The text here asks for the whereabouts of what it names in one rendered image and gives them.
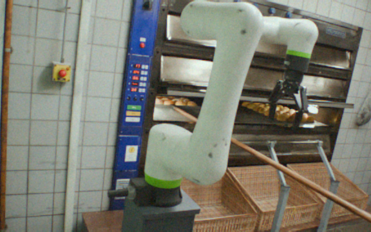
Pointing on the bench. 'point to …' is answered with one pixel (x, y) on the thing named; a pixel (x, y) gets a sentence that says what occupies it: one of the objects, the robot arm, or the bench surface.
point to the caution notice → (131, 153)
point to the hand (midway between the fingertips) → (283, 121)
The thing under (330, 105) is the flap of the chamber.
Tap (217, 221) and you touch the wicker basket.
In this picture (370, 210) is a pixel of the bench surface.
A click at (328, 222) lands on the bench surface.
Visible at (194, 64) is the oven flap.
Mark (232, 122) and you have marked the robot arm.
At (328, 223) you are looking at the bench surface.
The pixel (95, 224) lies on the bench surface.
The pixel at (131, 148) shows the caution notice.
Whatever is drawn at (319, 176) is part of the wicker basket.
